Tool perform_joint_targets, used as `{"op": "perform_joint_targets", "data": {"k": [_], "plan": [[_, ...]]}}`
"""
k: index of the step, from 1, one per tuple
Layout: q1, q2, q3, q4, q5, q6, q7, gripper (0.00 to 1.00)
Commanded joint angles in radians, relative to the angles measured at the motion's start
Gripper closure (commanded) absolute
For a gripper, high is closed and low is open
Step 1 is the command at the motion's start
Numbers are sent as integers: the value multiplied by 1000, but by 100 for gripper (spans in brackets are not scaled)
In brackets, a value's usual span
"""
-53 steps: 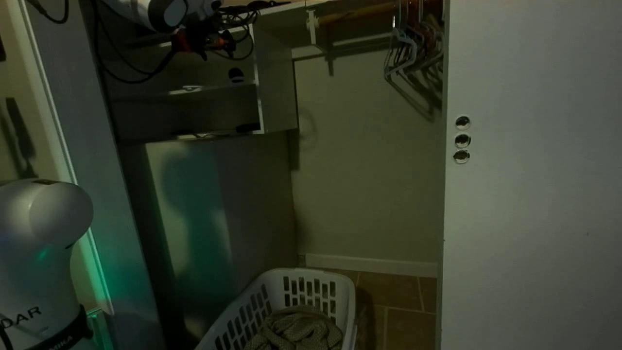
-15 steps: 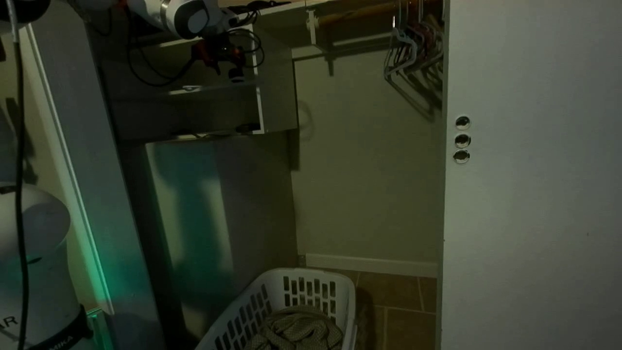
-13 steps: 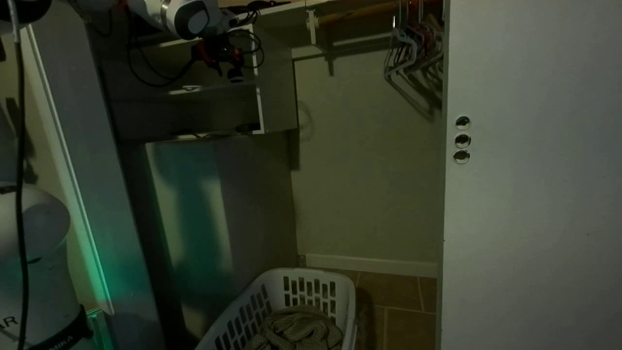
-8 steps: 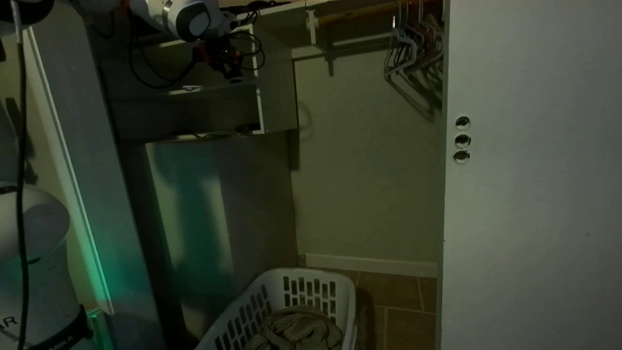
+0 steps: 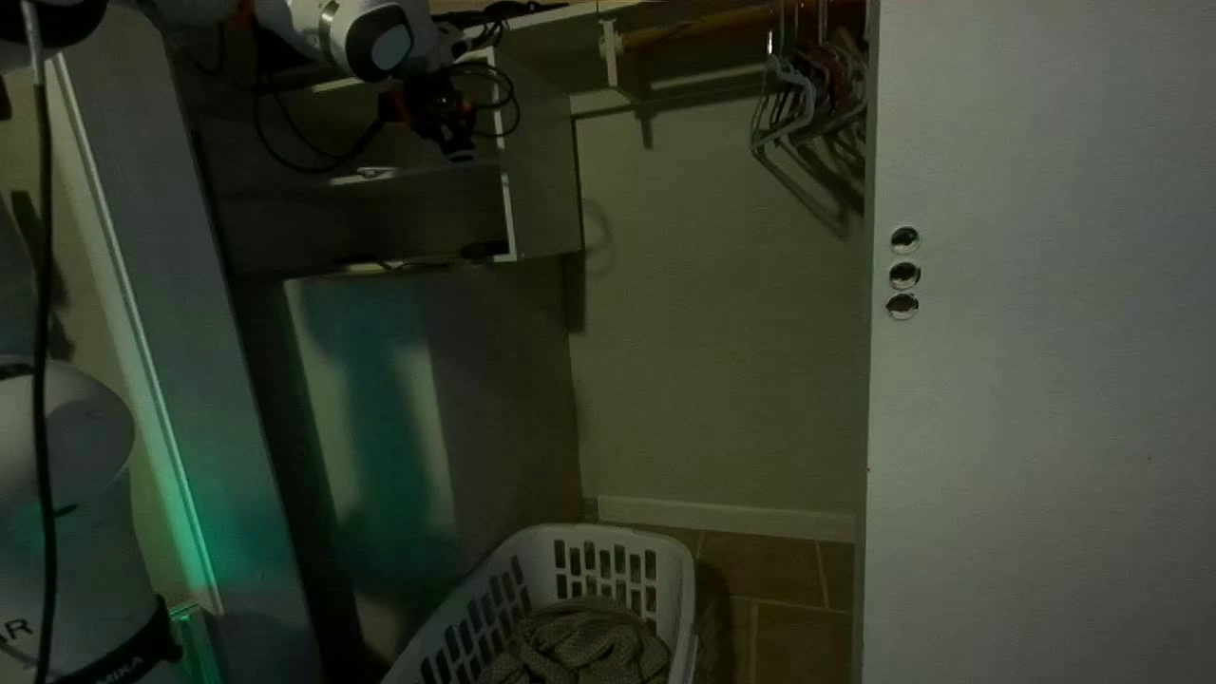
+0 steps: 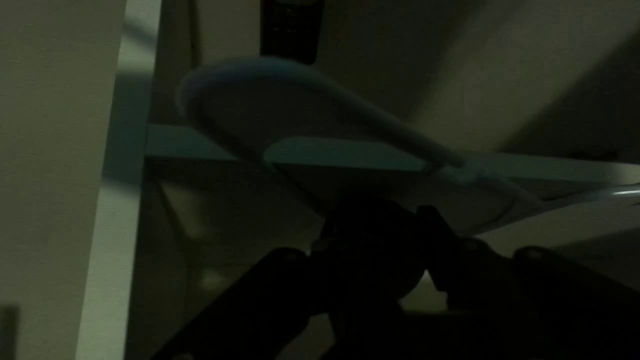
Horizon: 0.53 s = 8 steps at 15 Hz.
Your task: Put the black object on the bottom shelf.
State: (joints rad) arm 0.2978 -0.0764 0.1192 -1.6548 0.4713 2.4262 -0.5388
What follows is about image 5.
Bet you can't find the white plastic laundry basket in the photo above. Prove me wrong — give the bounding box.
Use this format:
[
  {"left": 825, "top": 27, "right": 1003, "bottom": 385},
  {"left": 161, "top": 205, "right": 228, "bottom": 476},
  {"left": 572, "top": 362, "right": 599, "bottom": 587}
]
[{"left": 380, "top": 522, "right": 700, "bottom": 684}]

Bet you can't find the patterned cloth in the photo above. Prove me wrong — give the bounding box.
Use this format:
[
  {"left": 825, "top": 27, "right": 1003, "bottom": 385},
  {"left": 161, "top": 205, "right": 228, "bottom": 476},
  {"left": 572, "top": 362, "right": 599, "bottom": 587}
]
[{"left": 478, "top": 596, "right": 673, "bottom": 684}]

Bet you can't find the white closet door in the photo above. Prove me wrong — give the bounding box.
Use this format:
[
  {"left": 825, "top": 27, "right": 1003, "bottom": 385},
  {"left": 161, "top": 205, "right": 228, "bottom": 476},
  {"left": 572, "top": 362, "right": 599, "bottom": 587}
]
[{"left": 852, "top": 0, "right": 1216, "bottom": 684}]

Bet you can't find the bunch of clothes hangers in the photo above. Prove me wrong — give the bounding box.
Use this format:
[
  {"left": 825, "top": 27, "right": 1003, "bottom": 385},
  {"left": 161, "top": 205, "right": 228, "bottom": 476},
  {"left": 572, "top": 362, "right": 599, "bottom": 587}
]
[{"left": 749, "top": 27, "right": 869, "bottom": 238}]

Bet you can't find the wooden closet rod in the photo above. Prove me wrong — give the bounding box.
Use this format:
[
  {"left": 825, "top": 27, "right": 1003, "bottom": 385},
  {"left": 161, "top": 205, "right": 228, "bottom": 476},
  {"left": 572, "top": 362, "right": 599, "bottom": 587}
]
[{"left": 598, "top": 0, "right": 867, "bottom": 92}]

